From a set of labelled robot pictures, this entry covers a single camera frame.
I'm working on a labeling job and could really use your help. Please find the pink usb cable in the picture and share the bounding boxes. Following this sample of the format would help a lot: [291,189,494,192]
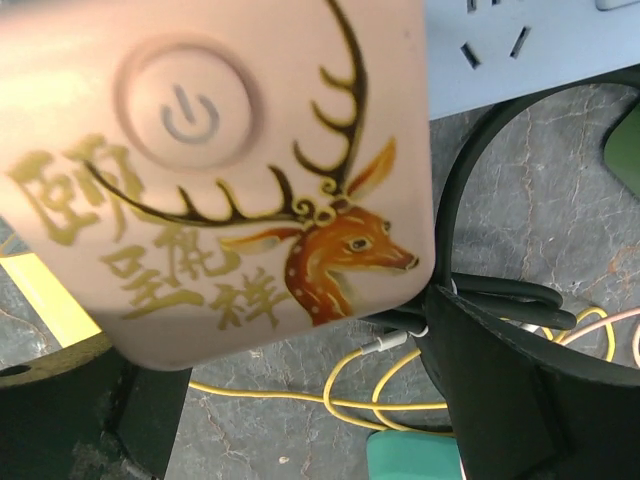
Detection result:
[554,307,640,369]

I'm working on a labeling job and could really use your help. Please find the light blue power strip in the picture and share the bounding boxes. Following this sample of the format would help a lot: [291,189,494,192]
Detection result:
[425,1,639,119]

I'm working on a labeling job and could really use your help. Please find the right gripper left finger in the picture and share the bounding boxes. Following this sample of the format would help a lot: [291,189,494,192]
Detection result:
[1,334,191,479]

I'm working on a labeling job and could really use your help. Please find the green power strip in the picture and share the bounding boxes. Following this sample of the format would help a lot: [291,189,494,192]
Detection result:
[603,102,640,197]

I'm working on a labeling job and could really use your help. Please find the black power cord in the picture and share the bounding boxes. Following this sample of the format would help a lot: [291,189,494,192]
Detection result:
[359,64,640,334]

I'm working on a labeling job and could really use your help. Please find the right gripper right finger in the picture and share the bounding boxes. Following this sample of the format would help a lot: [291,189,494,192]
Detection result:
[422,286,639,479]

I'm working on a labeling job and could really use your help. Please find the yellow usb charger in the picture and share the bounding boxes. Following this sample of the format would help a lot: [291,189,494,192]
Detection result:
[1,253,101,348]

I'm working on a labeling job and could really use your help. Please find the teal triangular power strip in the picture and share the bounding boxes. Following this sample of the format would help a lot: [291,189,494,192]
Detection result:
[366,430,466,480]

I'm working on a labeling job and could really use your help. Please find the yellow usb cable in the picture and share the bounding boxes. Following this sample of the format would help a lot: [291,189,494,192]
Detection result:
[189,305,619,434]

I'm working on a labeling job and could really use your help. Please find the pink cube socket adapter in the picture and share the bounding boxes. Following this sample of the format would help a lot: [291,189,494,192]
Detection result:
[1,1,435,370]

